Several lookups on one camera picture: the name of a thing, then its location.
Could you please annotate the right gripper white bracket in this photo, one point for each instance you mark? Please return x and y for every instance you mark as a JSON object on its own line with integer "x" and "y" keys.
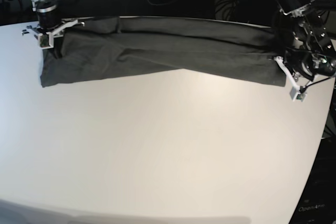
{"x": 49, "y": 21}

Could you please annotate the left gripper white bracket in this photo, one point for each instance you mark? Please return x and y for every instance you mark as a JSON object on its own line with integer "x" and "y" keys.
{"x": 305, "y": 68}

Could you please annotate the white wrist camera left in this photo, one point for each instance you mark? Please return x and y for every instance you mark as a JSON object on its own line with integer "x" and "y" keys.
{"x": 297, "y": 95}

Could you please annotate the black OpenArm box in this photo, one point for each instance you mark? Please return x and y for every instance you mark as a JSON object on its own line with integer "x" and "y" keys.
{"x": 317, "y": 202}

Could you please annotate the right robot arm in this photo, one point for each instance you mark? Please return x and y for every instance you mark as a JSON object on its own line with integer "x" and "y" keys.
{"x": 45, "y": 3}

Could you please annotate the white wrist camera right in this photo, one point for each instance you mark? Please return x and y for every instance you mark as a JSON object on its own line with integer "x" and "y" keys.
{"x": 45, "y": 42}

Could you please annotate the grey T-shirt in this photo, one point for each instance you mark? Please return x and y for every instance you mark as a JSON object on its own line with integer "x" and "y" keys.
{"x": 129, "y": 46}

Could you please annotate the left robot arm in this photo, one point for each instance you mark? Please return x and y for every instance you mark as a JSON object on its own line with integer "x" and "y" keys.
{"x": 304, "y": 47}

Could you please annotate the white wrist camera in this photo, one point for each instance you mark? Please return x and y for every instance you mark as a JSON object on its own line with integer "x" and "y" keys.
{"x": 297, "y": 95}
{"x": 45, "y": 42}

